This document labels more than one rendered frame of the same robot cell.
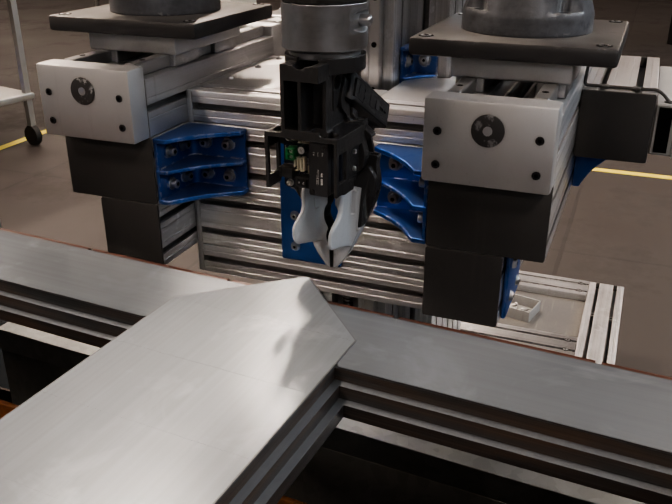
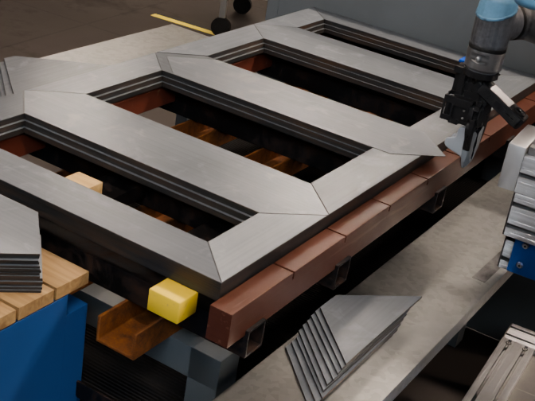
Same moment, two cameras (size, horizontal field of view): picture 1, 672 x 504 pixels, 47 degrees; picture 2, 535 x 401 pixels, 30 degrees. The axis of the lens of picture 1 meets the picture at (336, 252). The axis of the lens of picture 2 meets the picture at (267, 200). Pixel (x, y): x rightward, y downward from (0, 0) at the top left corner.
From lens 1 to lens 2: 205 cm
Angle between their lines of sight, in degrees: 82
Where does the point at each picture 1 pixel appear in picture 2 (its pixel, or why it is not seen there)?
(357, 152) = (467, 114)
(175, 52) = not seen: outside the picture
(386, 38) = not seen: outside the picture
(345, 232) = (458, 147)
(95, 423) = (343, 114)
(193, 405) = (350, 126)
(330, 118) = (459, 90)
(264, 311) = (412, 144)
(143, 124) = not seen: outside the picture
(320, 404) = (356, 148)
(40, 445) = (333, 108)
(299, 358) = (377, 143)
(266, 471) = (322, 135)
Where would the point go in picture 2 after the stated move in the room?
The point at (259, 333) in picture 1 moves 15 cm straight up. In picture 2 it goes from (396, 140) to (410, 75)
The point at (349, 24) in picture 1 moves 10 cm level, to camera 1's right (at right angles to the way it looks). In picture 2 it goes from (470, 56) to (473, 71)
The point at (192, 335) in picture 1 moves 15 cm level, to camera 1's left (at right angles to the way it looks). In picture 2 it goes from (394, 131) to (395, 108)
